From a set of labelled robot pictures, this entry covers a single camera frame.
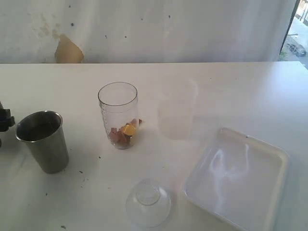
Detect stainless steel cup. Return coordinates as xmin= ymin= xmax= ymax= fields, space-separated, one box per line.
xmin=15 ymin=110 xmax=69 ymax=174

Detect clear plastic shaker tumbler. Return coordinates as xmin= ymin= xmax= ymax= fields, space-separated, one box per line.
xmin=98 ymin=82 xmax=139 ymax=147

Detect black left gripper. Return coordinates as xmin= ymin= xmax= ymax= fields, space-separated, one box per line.
xmin=0 ymin=103 xmax=15 ymax=132

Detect white square plastic tray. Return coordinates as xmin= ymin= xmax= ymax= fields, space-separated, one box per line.
xmin=183 ymin=128 xmax=289 ymax=231

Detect translucent white plastic cup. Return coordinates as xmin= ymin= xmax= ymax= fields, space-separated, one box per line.
xmin=157 ymin=77 xmax=198 ymax=140

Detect brown and yellow food pieces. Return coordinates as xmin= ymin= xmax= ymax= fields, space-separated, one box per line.
xmin=108 ymin=118 xmax=143 ymax=149

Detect clear dome shaker lid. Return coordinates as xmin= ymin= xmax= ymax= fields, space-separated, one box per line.
xmin=126 ymin=179 xmax=171 ymax=228

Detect olive-brown food piece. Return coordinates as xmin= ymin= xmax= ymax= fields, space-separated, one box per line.
xmin=120 ymin=123 xmax=137 ymax=136

